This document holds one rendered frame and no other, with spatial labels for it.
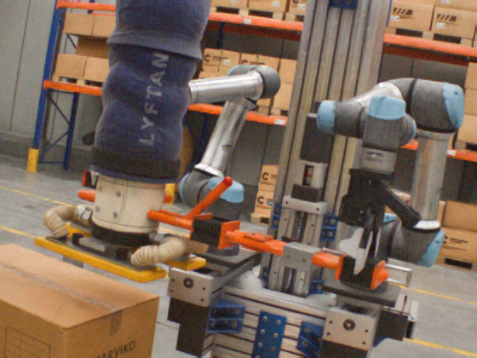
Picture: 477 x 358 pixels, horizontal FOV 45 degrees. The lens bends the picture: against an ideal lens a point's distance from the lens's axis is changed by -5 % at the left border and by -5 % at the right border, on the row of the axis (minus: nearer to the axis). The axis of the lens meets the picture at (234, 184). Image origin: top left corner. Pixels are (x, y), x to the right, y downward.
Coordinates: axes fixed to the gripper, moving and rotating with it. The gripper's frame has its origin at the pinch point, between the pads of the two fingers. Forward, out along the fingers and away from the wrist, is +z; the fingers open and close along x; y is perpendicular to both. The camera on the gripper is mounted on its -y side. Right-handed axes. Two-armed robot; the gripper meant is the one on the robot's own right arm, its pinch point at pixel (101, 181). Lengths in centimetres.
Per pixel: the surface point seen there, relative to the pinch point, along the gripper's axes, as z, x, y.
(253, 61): -117, 655, -271
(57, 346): 32, -47, 31
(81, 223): 8.0, -25.2, 15.1
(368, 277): 1, -29, 92
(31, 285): 26.5, -33.5, 7.6
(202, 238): 1, -31, 55
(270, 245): -1, -29, 70
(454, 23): -213, 684, 7
